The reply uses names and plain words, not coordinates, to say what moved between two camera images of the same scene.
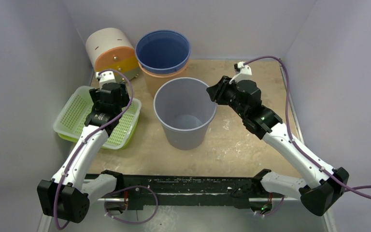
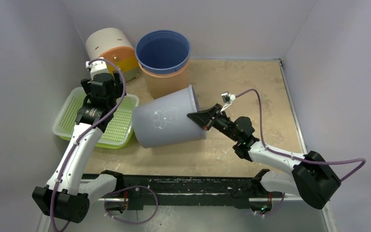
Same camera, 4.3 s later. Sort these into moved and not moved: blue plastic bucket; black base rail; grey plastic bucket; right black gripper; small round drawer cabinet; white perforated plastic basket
Moved: right black gripper; grey plastic bucket
Not moved: black base rail; blue plastic bucket; small round drawer cabinet; white perforated plastic basket
